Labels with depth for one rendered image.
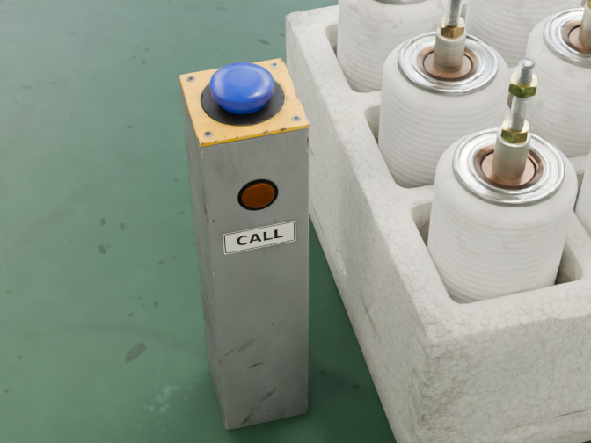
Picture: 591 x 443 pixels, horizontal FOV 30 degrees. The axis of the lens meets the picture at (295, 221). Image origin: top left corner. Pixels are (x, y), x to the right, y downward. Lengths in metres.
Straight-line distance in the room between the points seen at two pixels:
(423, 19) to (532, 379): 0.30
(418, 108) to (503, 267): 0.14
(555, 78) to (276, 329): 0.28
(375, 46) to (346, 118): 0.07
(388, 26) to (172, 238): 0.31
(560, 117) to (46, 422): 0.48
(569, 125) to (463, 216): 0.17
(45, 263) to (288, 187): 0.39
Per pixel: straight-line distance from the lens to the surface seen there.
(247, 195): 0.71
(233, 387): 0.87
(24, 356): 0.99
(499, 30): 0.96
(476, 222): 0.74
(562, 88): 0.86
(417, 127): 0.82
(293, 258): 0.77
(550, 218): 0.74
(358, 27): 0.92
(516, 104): 0.72
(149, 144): 1.15
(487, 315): 0.76
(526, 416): 0.86
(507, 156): 0.74
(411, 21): 0.90
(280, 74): 0.72
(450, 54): 0.82
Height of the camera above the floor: 0.76
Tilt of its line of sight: 46 degrees down
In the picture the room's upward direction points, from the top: straight up
